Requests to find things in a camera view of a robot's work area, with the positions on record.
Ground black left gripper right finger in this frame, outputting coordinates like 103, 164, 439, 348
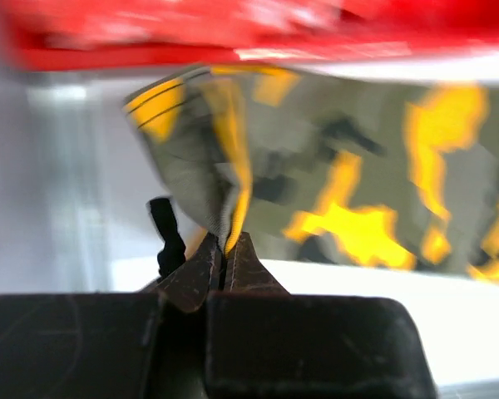
204, 234, 437, 398

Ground red plastic bin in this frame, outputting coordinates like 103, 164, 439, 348
0, 1, 499, 71

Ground camouflage yellow green trousers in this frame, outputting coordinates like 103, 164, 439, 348
123, 66, 499, 283

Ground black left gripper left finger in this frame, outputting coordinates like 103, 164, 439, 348
0, 236, 220, 398

